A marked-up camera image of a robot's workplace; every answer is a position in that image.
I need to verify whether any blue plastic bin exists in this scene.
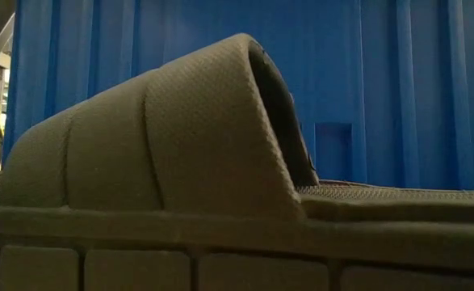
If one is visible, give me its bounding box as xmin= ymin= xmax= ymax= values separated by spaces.
xmin=1 ymin=0 xmax=474 ymax=192

